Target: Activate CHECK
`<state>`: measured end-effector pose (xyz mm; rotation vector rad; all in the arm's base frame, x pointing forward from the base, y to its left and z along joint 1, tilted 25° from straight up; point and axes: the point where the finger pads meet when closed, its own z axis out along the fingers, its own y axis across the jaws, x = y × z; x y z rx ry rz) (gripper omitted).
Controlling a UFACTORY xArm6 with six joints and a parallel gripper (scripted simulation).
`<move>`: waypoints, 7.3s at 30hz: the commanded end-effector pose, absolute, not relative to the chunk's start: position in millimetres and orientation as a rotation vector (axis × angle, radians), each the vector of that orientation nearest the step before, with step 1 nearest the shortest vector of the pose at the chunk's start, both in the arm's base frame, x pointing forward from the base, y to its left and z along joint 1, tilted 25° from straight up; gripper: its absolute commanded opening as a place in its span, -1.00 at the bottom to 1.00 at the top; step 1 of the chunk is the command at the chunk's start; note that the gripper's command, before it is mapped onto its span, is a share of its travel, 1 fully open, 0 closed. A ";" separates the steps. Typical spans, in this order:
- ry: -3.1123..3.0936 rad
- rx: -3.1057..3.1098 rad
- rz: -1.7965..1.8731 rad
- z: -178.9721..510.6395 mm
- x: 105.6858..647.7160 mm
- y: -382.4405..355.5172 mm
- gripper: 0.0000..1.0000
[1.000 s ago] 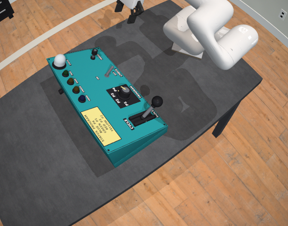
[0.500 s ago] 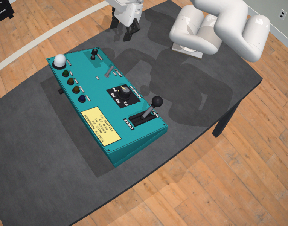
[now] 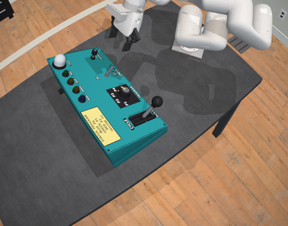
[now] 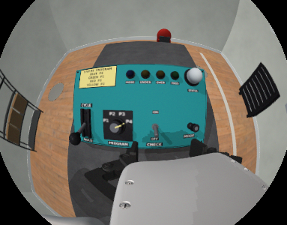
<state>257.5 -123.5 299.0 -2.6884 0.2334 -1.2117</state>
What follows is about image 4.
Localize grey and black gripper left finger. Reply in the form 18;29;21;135
84;141;138;206

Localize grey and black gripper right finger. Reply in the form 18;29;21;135
189;139;242;164

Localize teal control console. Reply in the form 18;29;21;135
69;64;207;149

